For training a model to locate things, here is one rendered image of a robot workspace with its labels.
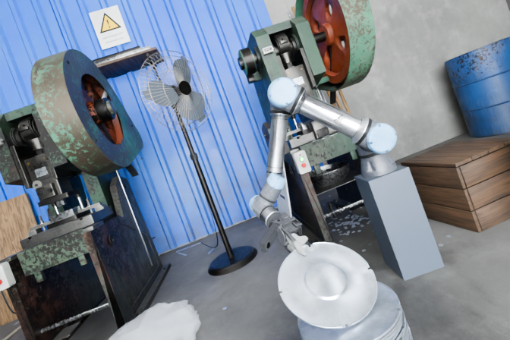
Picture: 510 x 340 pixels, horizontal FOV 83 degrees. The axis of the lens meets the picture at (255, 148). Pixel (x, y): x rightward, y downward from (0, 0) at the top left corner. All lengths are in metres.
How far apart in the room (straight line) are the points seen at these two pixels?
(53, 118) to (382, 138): 1.63
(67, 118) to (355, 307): 1.61
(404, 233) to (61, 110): 1.79
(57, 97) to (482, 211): 2.21
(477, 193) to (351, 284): 0.94
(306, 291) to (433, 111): 3.40
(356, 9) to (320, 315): 1.65
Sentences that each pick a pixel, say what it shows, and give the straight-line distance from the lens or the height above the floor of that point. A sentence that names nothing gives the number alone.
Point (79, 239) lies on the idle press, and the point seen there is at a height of 0.59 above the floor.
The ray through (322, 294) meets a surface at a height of 0.29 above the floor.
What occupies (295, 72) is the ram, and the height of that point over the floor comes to 1.13.
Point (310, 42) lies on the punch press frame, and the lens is 2.14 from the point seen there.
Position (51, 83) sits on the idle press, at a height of 1.45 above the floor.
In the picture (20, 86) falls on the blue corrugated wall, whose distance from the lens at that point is 3.79.
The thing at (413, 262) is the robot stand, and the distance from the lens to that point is 1.47.
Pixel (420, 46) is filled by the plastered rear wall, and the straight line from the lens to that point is 4.18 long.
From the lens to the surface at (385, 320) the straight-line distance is 0.92.
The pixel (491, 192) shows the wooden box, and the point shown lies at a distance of 1.79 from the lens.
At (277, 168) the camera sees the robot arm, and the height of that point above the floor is 0.63.
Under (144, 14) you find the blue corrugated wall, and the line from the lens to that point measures 3.59.
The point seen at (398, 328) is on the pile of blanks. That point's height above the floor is 0.21.
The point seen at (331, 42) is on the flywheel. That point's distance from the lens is 2.30.
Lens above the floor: 0.77
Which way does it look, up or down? 1 degrees down
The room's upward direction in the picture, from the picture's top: 20 degrees counter-clockwise
